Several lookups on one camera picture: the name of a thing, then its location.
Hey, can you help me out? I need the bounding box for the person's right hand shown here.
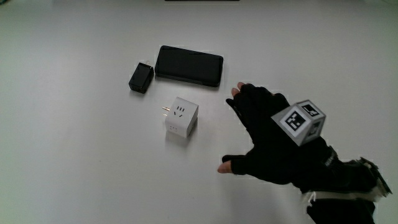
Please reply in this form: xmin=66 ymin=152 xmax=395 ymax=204
xmin=216 ymin=82 xmax=393 ymax=207

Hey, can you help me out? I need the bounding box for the white cube socket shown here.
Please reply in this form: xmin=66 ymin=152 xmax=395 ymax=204
xmin=161 ymin=96 xmax=200 ymax=139

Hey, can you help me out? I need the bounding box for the person's right forearm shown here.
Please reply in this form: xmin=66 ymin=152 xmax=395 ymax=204
xmin=306 ymin=198 xmax=377 ymax=224

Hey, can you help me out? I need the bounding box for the black power bank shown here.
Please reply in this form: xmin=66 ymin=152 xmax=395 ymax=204
xmin=154 ymin=45 xmax=224 ymax=88

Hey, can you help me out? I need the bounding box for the black charger adapter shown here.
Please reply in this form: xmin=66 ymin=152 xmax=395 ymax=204
xmin=128 ymin=60 xmax=155 ymax=95

